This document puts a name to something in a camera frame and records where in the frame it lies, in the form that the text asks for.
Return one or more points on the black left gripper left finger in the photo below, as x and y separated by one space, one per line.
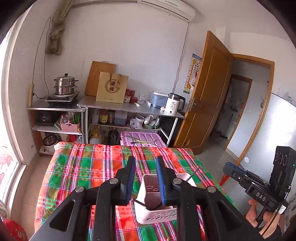
71 218

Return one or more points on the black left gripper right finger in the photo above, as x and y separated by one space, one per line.
202 213

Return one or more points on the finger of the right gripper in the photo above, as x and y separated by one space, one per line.
233 170
236 178

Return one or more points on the dark metal chopstick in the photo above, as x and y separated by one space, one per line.
140 203

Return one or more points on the dark chopstick on table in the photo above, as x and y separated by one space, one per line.
193 174

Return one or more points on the white refrigerator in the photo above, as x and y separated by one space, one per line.
277 129

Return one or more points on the pink plastic utensil basket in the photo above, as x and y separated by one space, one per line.
155 211

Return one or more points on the white electric kettle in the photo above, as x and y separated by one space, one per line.
174 103

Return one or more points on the wooden door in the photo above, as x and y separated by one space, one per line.
209 93

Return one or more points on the purple storage box lid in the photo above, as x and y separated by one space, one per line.
141 139

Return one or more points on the pink woven basket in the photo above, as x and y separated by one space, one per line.
70 127

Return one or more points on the blue plastic container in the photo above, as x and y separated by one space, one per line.
158 99

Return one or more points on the metal shelf table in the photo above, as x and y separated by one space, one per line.
93 114

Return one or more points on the induction cooker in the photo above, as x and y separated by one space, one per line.
62 99

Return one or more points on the red jar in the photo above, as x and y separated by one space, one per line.
127 96

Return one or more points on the stainless steel steamer pot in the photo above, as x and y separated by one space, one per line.
64 85

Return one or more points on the wooden cutting board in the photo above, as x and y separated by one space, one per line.
94 75

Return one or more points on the brown paper bag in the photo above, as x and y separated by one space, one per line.
111 87

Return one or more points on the air conditioner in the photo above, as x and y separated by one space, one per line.
178 9

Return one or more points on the hanging green cloth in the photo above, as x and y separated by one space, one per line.
54 46

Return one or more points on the black camera box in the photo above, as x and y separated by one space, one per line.
283 172

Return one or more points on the wall poster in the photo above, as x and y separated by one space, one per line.
192 74

